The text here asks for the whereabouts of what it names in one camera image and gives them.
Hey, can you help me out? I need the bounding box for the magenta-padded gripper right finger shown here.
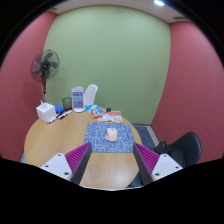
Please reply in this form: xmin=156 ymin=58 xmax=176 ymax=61
xmin=132 ymin=142 xmax=184 ymax=186

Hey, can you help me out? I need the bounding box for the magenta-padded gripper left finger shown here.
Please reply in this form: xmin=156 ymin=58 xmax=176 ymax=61
xmin=39 ymin=142 xmax=93 ymax=185

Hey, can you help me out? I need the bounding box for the beige computer mouse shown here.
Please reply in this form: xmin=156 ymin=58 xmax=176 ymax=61
xmin=104 ymin=127 xmax=119 ymax=143

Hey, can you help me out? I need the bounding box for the grey-blue patterned mouse pad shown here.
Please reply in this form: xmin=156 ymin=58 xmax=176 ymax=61
xmin=83 ymin=121 xmax=136 ymax=154

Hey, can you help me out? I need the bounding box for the black office chair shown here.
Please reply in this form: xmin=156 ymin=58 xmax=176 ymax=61
xmin=128 ymin=131 xmax=203 ymax=188

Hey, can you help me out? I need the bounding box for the white marker with red cap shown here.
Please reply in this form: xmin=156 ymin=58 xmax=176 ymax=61
xmin=47 ymin=113 xmax=62 ymax=125

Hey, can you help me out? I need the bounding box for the white marker with black cap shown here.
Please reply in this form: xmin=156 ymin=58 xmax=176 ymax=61
xmin=57 ymin=109 xmax=74 ymax=120

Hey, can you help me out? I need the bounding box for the white tissue box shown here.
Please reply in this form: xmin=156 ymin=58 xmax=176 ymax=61
xmin=35 ymin=99 xmax=57 ymax=124

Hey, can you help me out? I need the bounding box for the blue whiteboard eraser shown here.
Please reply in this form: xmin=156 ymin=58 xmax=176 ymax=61
xmin=54 ymin=104 xmax=65 ymax=115

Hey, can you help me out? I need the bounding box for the black mesh pen cup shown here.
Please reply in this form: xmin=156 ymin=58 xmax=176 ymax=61
xmin=61 ymin=96 xmax=73 ymax=111

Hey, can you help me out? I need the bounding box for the blue snack packet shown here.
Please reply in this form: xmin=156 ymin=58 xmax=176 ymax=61
xmin=84 ymin=104 xmax=100 ymax=113

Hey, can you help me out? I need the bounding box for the white and red snack packet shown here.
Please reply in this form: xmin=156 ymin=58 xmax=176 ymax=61
xmin=97 ymin=111 xmax=114 ymax=122

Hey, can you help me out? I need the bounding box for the white blue-printed sign stand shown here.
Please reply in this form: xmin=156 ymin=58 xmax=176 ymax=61
xmin=71 ymin=86 xmax=85 ymax=113

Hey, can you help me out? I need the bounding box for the orange and yellow snack packet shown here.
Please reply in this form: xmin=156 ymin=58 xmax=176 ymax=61
xmin=108 ymin=110 xmax=124 ymax=125

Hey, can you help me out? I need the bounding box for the white plastic chair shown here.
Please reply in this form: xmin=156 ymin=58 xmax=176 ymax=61
xmin=83 ymin=83 xmax=99 ymax=107

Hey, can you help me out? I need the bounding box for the black and red standing fan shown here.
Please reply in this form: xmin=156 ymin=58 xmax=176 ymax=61
xmin=30 ymin=49 xmax=61 ymax=103

